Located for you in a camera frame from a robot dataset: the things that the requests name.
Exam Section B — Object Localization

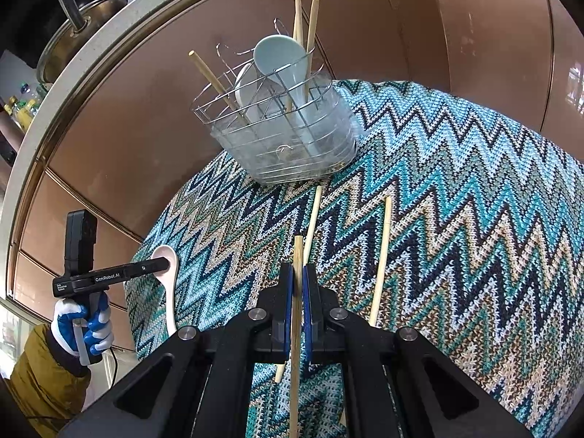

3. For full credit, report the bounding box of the white ceramic spoon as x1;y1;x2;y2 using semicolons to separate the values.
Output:
234;61;274;122

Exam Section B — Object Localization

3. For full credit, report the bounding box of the wire utensil holder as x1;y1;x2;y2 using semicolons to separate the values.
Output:
189;18;359;185

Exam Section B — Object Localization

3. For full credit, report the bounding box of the golden wok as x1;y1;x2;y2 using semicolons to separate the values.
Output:
35;0;129;84

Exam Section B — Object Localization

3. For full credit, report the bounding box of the green yellow plastic bottle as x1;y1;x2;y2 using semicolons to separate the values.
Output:
16;81;46;122

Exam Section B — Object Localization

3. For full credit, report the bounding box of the person's left forearm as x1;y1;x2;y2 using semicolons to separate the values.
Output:
9;324;92;438

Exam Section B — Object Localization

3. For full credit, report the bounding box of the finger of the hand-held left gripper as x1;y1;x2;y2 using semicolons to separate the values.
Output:
124;257;169;276

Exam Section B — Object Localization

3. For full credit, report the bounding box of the zigzag knitted cloth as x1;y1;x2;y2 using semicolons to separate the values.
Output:
123;80;584;438

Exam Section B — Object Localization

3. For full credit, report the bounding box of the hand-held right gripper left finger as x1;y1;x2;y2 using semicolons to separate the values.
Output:
59;262;295;438

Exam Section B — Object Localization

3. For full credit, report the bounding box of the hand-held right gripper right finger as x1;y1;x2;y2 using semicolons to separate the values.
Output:
302;262;534;438

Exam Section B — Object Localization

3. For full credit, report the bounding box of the person's left hand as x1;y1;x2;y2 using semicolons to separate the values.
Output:
50;291;115;359

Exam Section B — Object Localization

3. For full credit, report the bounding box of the pink ceramic spoon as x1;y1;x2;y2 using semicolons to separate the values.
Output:
150;245;180;335

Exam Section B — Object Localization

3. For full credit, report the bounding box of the light blue ceramic spoon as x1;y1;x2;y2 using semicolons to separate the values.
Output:
253;34;320;151

